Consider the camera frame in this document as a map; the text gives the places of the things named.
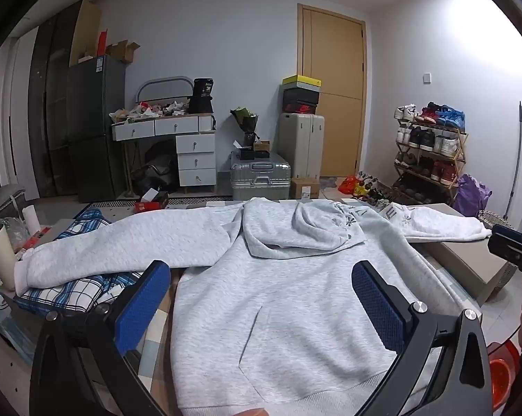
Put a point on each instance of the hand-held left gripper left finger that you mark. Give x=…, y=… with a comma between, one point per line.
x=141, y=307

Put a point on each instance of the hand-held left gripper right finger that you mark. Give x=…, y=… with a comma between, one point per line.
x=377, y=307

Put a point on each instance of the light grey hoodie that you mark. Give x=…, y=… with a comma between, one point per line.
x=287, y=290

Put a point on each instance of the wicker basket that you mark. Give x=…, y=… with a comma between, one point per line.
x=494, y=219

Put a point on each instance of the grey ottoman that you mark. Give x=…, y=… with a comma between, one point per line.
x=468, y=260

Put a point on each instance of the checkered mat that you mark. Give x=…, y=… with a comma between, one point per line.
x=163, y=355

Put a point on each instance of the purple bag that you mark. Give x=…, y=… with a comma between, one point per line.
x=471, y=195

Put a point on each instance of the blue plaid shirt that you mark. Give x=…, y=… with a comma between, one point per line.
x=83, y=290

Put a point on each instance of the mop pole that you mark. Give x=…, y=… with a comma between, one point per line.
x=517, y=156

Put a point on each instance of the wooden shoe rack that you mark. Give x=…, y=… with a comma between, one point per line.
x=429, y=151

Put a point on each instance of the cluster of loose shoes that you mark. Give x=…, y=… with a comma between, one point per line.
x=375, y=190

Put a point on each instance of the red plastic basin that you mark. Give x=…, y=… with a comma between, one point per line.
x=501, y=377

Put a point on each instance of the yellow shoes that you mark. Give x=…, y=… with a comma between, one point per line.
x=361, y=190

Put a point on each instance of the black bag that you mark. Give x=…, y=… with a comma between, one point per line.
x=154, y=169

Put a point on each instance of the small sealed cardboard box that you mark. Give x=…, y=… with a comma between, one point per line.
x=304, y=188

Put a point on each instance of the white paper roll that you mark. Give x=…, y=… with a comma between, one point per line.
x=30, y=221

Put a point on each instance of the white vanity desk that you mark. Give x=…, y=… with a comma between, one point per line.
x=191, y=156

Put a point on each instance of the silver suitcase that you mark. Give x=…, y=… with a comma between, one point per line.
x=261, y=177

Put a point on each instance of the beige suitcase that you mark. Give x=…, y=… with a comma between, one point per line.
x=300, y=145

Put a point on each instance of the dark grey refrigerator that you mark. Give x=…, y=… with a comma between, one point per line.
x=94, y=130

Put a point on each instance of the small black box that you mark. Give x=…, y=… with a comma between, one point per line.
x=250, y=154

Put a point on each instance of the pile of desk clutter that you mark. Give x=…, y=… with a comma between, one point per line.
x=148, y=110

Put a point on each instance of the small brown box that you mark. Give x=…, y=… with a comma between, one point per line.
x=261, y=145

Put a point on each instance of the dark wrapped bouquet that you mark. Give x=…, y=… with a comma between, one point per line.
x=245, y=121

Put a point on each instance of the black and red shoe box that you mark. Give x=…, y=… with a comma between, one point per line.
x=300, y=107

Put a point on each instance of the arched vanity mirror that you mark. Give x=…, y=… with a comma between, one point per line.
x=163, y=89

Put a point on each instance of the dark glass cabinet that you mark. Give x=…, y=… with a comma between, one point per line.
x=48, y=108

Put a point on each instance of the tall black box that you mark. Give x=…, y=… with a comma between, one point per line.
x=201, y=95

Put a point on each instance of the wooden door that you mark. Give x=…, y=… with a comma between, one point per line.
x=334, y=73

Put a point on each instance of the yellow shoe box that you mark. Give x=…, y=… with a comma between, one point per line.
x=302, y=82

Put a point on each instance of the open cardboard box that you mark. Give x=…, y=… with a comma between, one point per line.
x=123, y=51

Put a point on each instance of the flat cardboard sheet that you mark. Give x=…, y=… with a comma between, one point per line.
x=84, y=34

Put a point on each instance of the white light switch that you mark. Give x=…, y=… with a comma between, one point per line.
x=426, y=78

